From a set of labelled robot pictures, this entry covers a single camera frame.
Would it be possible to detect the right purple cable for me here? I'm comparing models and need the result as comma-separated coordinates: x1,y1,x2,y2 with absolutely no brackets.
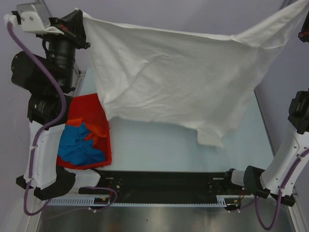
254,149,309,230

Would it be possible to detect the white slotted cable duct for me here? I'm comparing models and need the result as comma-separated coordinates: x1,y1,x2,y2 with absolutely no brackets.
48,195,242,209

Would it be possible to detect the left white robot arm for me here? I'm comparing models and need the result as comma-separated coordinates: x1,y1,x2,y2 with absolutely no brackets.
7,6,107,201

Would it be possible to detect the white t shirt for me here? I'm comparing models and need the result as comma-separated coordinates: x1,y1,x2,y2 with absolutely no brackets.
83,0,309,147

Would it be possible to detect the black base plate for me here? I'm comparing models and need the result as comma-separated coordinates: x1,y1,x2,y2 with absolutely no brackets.
79,171,254,205

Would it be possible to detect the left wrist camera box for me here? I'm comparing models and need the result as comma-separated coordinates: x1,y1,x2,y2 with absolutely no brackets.
4,0,64,35

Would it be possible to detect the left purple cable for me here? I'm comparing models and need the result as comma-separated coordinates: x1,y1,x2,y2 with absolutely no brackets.
7,21,67,216

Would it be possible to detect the blue t shirt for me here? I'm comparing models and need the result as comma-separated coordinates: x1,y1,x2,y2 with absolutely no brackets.
58,125,106,166

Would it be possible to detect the purple cable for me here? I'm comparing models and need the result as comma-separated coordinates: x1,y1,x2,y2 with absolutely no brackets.
7,21,67,216
254,149,309,230

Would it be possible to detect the orange t shirt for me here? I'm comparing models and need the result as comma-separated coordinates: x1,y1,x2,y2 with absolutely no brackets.
66,117,107,144

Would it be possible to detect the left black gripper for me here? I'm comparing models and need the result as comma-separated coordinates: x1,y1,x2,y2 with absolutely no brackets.
42,9,89,90

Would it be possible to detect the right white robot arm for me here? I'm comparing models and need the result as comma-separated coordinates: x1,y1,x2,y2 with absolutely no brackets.
223,91,309,207

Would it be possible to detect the red plastic bin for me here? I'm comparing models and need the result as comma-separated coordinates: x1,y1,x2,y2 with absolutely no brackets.
56,94,112,170

